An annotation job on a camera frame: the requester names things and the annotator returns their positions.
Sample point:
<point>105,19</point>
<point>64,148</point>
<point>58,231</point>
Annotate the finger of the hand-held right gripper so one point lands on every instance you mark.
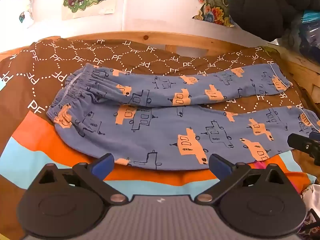
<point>300,142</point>

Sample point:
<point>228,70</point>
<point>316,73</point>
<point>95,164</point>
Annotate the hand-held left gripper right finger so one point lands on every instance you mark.
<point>220,166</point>

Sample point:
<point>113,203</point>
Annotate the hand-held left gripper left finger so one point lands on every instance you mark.
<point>103,165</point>

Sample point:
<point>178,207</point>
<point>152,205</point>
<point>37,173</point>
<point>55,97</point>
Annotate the blue car print pants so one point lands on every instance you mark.
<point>160,135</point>

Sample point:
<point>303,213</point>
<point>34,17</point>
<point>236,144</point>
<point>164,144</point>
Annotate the floral printed cloth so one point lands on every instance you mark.
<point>311,205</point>

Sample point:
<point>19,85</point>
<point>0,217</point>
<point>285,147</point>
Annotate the brown orange patterned blanket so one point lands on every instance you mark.
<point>30,120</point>

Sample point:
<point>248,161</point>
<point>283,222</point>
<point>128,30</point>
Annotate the blue plastic bag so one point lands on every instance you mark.
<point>310,35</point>

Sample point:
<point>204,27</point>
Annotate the black cloth bundle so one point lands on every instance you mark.
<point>265,7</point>

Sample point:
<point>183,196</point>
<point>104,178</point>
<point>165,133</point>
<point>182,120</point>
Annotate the wooden bed frame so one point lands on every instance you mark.
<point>295,65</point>

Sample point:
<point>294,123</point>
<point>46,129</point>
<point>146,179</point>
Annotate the white wall pipe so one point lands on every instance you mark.
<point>125,7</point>

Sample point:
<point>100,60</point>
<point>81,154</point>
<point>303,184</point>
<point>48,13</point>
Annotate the colourful landscape wall poster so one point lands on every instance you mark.
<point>212,2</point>

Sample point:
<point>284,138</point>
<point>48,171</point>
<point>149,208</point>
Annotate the pale floral wall poster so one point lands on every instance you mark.
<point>20,5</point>

